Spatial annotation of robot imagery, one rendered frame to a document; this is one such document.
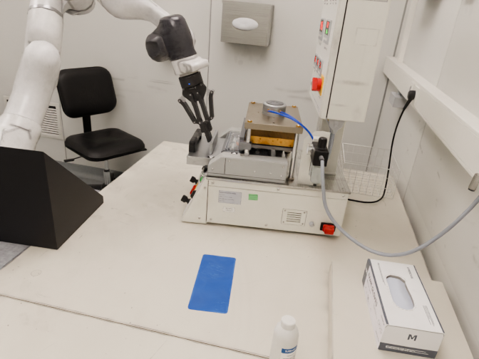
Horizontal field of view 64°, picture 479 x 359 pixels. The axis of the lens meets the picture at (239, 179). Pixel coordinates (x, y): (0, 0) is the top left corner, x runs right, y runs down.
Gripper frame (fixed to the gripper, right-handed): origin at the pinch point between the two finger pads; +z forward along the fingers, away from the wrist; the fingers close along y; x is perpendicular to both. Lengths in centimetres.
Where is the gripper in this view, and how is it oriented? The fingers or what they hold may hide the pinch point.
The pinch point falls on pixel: (207, 131)
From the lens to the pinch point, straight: 135.4
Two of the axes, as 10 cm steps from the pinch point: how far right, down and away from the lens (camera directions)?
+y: -9.6, 2.1, 1.8
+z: 2.7, 8.9, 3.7
